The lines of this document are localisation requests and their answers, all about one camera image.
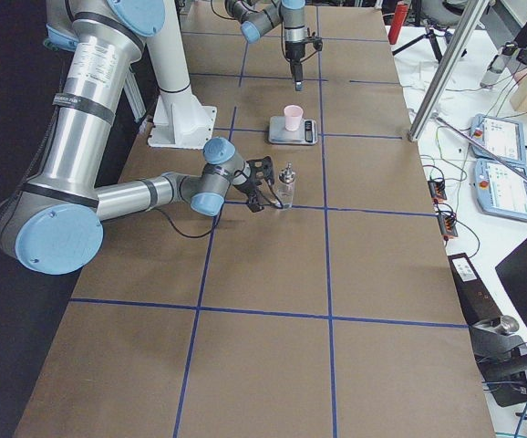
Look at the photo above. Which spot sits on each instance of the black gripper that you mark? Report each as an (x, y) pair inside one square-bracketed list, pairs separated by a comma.
[(248, 188), (294, 53)]

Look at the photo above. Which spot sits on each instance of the clear glass sauce bottle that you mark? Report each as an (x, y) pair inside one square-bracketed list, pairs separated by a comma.
[(286, 186)]

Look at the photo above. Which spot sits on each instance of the pink plastic cup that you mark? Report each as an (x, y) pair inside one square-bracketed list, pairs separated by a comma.
[(293, 115)]

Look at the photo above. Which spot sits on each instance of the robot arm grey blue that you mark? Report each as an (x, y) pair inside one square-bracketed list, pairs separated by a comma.
[(288, 14), (53, 223)]

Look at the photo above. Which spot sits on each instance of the silver digital kitchen scale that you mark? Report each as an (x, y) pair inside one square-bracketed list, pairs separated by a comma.
[(306, 134)]

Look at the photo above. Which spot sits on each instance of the blue tape line crosswise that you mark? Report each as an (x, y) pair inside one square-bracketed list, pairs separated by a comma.
[(344, 210)]

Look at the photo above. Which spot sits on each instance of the red cylinder bottle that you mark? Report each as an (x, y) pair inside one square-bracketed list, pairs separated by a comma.
[(398, 20)]

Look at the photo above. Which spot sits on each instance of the black tripod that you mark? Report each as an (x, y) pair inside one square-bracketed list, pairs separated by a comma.
[(432, 32)]

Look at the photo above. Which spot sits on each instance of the brown paper table cover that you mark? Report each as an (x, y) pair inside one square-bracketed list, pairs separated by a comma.
[(296, 323)]

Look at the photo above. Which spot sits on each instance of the orange black connector block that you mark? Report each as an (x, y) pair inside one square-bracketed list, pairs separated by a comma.
[(437, 189)]

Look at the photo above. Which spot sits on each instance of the far teach pendant tablet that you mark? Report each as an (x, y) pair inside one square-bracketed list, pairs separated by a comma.
[(502, 137)]

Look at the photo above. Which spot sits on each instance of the teach pendant tablet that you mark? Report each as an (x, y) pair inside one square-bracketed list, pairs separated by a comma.
[(500, 191), (502, 137)]

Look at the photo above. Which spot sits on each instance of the near teach pendant tablet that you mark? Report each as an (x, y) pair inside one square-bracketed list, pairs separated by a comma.
[(500, 191)]

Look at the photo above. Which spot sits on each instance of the black box with label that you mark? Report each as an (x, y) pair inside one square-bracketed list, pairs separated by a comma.
[(476, 301)]

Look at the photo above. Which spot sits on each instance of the metal reacher grabber stick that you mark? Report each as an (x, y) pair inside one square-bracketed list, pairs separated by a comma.
[(514, 168)]

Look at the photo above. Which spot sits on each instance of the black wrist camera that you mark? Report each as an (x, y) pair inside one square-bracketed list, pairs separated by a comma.
[(315, 40)]

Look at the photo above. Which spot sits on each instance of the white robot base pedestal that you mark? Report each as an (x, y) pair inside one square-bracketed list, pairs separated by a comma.
[(180, 120)]

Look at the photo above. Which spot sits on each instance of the aluminium frame post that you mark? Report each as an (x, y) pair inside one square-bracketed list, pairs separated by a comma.
[(467, 24)]

